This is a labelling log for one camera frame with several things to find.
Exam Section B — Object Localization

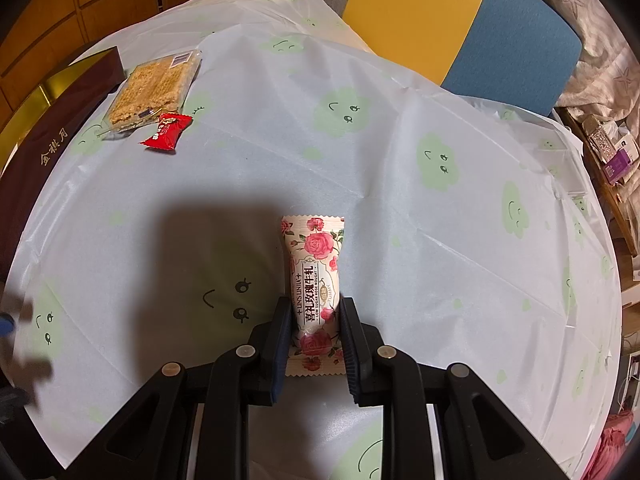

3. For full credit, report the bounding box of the yellow and blue chair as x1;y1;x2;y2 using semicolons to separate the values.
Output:
343;0;582;116

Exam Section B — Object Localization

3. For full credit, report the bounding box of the purple small box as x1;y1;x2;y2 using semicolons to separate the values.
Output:
602;148;631;184

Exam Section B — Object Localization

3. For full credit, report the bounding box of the beige patterned bedsheet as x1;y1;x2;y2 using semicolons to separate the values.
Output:
544;0;639;134

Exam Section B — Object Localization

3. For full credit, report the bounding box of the white tablecloth with green clouds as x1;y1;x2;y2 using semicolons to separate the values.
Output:
2;0;620;479

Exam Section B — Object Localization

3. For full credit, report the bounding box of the wooden side table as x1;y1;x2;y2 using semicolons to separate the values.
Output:
554;106;640;258

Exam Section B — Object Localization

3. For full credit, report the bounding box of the clear packed rice cracker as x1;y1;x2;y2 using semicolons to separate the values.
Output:
103;49;202;133

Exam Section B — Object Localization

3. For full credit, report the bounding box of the red patterned candy packet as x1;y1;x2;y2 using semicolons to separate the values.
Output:
141;113;193;152

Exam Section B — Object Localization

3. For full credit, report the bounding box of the pink rose candy packet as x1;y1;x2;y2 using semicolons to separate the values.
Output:
281;214;345;377

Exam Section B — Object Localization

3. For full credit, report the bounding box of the dark brown gift box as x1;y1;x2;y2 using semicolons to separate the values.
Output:
1;48;125;281

